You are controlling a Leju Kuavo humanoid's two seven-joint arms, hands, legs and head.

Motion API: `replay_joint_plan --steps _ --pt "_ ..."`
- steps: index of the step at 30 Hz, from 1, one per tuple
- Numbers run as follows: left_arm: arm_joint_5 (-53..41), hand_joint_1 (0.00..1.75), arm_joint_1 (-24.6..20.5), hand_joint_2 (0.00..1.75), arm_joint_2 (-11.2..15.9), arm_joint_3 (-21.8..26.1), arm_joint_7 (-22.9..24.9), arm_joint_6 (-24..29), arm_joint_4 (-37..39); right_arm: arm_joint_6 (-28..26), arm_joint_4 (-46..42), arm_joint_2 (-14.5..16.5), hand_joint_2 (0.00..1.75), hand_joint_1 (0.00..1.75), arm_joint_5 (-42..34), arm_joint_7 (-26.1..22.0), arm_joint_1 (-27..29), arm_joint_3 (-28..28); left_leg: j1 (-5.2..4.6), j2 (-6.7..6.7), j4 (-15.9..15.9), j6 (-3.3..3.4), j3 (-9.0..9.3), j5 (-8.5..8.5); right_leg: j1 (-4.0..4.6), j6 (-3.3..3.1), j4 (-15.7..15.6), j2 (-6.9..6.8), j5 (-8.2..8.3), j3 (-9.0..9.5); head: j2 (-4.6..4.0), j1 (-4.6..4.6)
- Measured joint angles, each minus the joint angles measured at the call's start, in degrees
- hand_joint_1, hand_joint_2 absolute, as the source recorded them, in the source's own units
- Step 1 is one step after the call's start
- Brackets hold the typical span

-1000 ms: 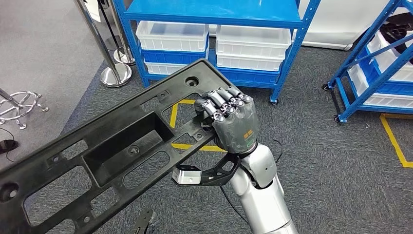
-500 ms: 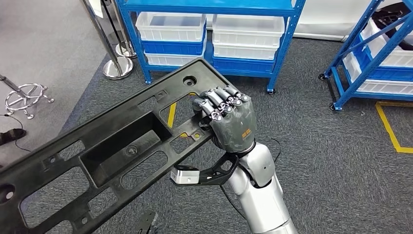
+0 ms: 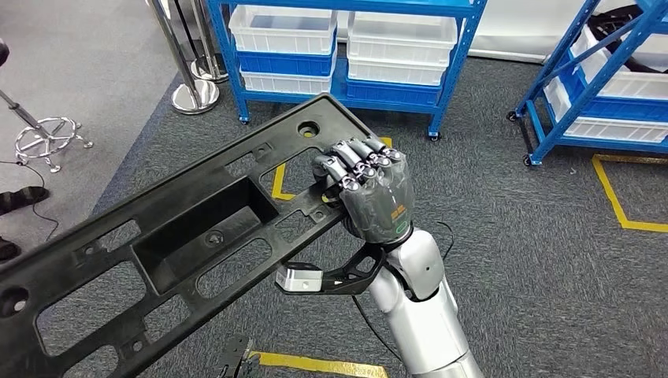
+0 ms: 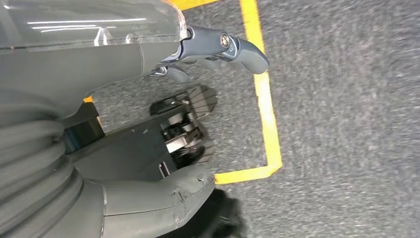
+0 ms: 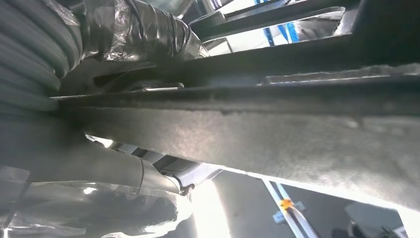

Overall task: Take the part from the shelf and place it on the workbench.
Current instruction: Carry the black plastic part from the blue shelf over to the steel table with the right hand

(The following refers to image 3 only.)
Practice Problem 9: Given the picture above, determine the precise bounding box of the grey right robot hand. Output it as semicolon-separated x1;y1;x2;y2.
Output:
312;136;416;245

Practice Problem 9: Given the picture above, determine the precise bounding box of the long black plastic car part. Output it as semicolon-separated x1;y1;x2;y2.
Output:
0;92;375;378

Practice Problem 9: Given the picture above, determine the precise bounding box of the blue metal shelf rack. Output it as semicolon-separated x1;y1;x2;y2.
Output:
205;0;490;142

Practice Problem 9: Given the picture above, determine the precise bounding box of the blue wheeled shelf rack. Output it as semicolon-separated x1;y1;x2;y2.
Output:
507;0;668;168

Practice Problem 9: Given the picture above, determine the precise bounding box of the black robot foot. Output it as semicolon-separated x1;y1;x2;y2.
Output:
215;335;256;378

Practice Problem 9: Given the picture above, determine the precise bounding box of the black stool chrome base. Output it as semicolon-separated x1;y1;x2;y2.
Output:
0;39;95;174

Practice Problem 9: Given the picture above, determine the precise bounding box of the person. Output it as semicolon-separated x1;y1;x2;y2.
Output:
0;186;52;263

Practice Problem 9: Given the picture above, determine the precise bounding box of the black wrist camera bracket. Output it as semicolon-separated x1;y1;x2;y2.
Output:
318;243;388;297

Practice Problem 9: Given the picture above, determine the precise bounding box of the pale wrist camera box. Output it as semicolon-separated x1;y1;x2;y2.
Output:
275;263;325;295

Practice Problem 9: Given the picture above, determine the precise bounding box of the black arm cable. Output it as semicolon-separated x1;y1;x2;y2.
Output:
352;220;456;364

